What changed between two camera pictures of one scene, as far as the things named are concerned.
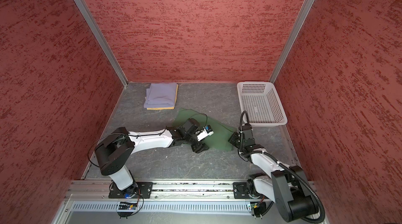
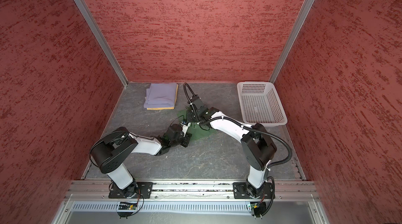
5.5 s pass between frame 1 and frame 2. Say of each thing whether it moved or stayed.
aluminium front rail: stayed
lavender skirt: stayed
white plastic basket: stayed
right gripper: moved
